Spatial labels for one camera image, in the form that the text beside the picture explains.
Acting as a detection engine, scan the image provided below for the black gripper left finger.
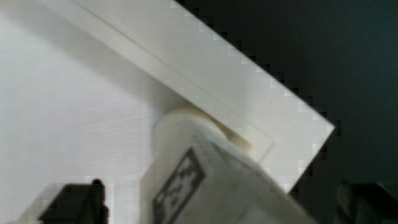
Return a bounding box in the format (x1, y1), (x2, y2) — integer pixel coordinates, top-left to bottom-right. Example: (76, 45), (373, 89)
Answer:
(39, 179), (108, 224)

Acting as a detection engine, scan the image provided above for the white table leg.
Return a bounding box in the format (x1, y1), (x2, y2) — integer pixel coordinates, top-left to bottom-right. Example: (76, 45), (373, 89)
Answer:
(140, 108), (316, 224)

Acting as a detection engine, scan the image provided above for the white square tabletop part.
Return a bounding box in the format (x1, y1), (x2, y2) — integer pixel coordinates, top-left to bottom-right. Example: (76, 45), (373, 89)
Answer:
(0, 0), (332, 224)

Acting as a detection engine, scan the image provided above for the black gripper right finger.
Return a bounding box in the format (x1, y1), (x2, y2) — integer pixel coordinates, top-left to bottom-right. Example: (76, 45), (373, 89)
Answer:
(334, 181), (398, 224)

